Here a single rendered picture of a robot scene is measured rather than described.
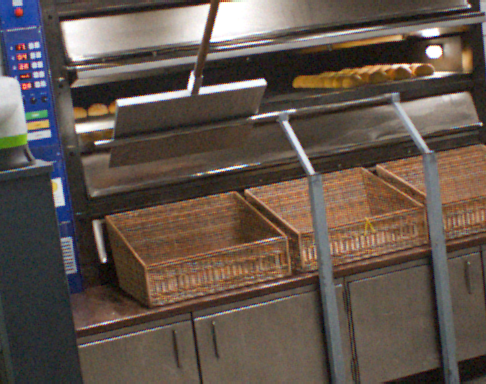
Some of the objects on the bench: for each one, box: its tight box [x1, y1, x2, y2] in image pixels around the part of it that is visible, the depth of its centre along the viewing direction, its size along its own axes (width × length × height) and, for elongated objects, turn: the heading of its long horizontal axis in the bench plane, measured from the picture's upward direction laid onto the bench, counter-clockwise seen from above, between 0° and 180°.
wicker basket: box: [376, 144, 486, 241], centre depth 427 cm, size 49×56×28 cm
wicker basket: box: [104, 191, 292, 308], centre depth 385 cm, size 49×56×28 cm
